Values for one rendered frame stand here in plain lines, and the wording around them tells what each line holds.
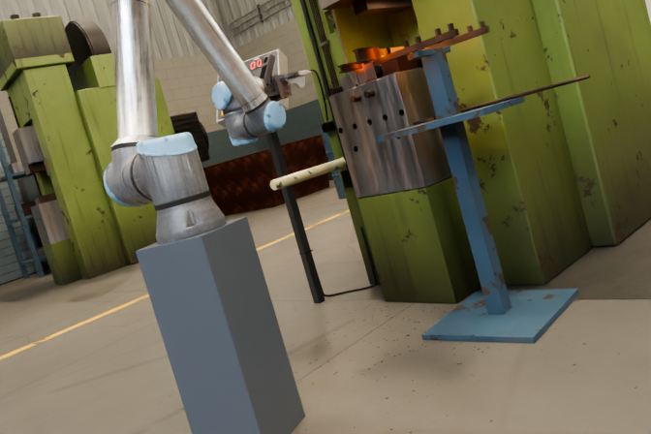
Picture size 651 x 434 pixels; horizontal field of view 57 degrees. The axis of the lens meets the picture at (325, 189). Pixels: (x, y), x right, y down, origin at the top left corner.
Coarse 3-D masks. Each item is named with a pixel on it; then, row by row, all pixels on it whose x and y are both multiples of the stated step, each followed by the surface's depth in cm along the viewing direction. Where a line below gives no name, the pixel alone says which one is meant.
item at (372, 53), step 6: (360, 48) 186; (366, 48) 188; (372, 48) 191; (378, 48) 191; (384, 48) 195; (390, 48) 197; (396, 48) 200; (360, 54) 186; (366, 54) 189; (372, 54) 191; (378, 54) 190; (384, 54) 194; (360, 60) 185; (366, 60) 187; (372, 60) 190
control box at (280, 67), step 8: (264, 56) 272; (280, 56) 270; (248, 64) 275; (256, 64) 273; (280, 64) 268; (256, 72) 271; (272, 72) 267; (280, 72) 266; (288, 104) 266; (224, 120) 272
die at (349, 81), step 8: (424, 56) 258; (368, 64) 237; (352, 72) 245; (360, 72) 241; (368, 72) 238; (376, 72) 236; (344, 80) 249; (352, 80) 246; (360, 80) 243; (344, 88) 250
